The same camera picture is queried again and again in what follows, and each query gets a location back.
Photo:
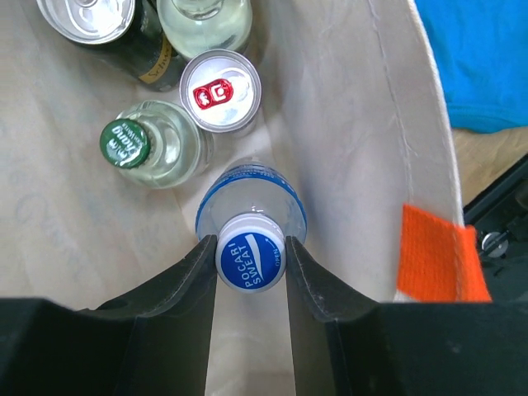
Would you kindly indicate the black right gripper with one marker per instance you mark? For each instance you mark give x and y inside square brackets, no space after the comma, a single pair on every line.
[499,216]

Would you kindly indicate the Pocari Sweat bottle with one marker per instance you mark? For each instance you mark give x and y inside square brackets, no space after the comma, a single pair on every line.
[251,208]

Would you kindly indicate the red tab can front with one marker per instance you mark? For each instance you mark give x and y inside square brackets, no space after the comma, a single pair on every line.
[222,92]

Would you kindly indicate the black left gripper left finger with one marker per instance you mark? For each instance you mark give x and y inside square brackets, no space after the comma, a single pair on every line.
[152,340]

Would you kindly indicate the green cap glass bottle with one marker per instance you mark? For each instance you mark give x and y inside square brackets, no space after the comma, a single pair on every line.
[156,144]
[192,27]

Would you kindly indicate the green cap glass bottle back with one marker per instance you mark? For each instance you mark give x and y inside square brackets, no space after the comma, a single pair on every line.
[192,27]

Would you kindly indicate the green cap glass bottle front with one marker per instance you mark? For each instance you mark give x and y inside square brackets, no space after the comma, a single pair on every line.
[156,144]

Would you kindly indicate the teal blue shirt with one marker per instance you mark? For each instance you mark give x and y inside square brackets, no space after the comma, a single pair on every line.
[480,49]

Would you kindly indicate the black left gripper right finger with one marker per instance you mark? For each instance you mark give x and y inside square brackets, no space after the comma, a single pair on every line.
[344,343]

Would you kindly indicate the black soda can left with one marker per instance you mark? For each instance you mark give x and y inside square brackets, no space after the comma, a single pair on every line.
[125,34]

